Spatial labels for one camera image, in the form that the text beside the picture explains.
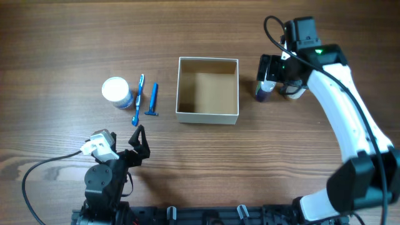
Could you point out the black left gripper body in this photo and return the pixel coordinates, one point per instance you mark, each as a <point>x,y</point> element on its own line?
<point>130,159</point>

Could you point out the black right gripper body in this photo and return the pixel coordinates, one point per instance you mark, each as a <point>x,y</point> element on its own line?
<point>277,70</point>

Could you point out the blue spray bottle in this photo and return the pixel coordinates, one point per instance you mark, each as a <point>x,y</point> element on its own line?
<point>264,90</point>

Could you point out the white tube with gold cap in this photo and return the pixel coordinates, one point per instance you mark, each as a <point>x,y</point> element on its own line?
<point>293,93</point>

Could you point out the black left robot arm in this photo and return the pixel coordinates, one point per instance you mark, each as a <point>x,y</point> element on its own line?
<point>105,181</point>

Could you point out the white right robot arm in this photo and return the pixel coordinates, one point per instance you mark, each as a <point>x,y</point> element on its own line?
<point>369,175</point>

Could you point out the blue toothbrush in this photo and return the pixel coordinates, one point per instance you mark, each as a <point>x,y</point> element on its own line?
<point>135,119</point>

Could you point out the blue razor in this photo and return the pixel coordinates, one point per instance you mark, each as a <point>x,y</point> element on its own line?
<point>152,106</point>

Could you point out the white round jar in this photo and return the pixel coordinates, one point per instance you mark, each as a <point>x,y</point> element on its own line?
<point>116,90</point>

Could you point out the white cardboard box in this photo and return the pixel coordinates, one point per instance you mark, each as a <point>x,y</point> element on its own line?
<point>207,90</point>

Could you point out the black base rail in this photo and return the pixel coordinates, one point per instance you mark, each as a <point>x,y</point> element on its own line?
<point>261,215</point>

